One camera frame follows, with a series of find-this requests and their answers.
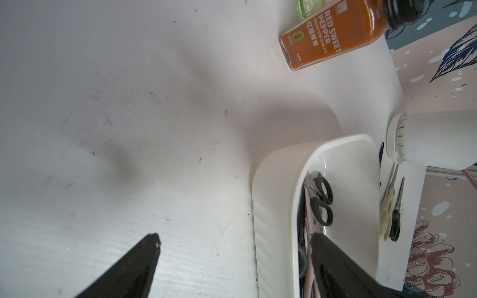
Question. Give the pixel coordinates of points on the white plastic storage box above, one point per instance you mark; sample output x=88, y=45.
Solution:
x=351, y=166

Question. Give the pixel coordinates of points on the white utensil holder cup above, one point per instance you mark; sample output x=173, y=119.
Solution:
x=438, y=139

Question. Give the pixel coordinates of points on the small black scissors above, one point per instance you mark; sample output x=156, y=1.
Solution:
x=396, y=216

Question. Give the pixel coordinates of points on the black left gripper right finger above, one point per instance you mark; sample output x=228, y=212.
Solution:
x=338, y=276

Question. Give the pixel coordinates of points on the cream handled kitchen scissors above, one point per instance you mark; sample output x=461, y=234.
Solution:
x=387, y=207

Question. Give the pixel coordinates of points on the black handled long scissors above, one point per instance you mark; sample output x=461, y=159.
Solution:
x=321, y=198

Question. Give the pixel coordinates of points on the green glass cup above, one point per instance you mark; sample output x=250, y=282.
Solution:
x=308, y=7

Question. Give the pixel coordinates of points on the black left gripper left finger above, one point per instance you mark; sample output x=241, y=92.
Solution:
x=132, y=275

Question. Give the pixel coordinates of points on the red sweet pepper spice bottle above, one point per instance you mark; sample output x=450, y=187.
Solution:
x=343, y=26

